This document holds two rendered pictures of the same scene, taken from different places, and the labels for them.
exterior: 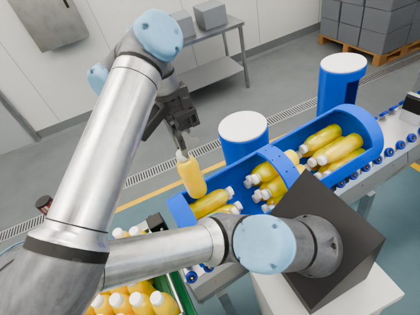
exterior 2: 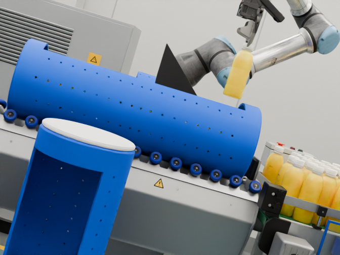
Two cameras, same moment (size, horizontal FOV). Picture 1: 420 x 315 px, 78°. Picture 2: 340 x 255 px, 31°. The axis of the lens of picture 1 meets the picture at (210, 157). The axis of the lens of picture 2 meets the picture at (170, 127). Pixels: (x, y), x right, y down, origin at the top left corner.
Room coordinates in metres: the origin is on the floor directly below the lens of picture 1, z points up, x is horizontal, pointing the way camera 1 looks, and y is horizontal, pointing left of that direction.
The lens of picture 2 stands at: (2.88, 0.31, 1.29)
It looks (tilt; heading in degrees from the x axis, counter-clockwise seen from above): 6 degrees down; 190
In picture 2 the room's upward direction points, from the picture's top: 17 degrees clockwise
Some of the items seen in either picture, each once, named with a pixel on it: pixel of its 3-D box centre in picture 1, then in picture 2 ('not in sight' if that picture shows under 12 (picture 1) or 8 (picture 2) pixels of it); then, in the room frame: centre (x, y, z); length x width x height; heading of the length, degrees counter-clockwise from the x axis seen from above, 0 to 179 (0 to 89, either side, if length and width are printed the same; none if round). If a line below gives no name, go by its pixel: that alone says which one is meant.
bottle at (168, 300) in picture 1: (166, 307); (271, 172); (0.36, 0.30, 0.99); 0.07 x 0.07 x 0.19
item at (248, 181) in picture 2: not in sight; (250, 173); (0.55, 0.22, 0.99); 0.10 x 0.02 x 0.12; 16
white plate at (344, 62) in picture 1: (342, 62); not in sight; (1.51, -1.03, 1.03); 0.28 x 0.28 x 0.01
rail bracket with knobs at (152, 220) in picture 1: (158, 227); (270, 199); (0.73, 0.32, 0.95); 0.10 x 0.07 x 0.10; 16
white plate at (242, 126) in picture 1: (242, 125); (89, 134); (1.17, -0.23, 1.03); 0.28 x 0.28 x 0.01
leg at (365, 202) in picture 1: (359, 222); not in sight; (0.77, -0.80, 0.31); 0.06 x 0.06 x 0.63; 16
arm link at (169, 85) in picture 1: (162, 82); not in sight; (0.61, 0.06, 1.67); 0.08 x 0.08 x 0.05
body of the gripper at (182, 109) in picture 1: (175, 109); (253, 4); (0.60, 0.05, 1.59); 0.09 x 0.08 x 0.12; 106
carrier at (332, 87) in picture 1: (335, 116); not in sight; (1.51, -1.03, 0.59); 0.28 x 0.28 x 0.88
